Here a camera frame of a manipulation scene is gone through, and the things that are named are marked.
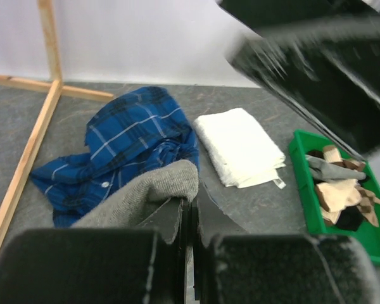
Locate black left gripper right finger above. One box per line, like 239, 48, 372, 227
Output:
192, 184, 380, 303

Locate grey white striped sock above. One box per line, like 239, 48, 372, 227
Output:
305, 155, 367, 182

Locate brown cream striped sock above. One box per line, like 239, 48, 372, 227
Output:
322, 145, 365, 172

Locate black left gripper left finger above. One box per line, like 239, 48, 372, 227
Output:
0, 198, 184, 303

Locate black white striped sock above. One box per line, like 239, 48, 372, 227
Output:
335, 206, 364, 231

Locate wooden drying rack frame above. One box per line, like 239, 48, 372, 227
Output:
0, 0, 115, 273

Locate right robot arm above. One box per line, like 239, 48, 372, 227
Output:
194, 1, 380, 303

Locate green plastic tray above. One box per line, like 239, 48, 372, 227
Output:
288, 130, 380, 266

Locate white folded towel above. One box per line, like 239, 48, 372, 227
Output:
193, 108, 286, 189

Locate blue plaid shirt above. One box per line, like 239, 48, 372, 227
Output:
30, 86, 199, 228

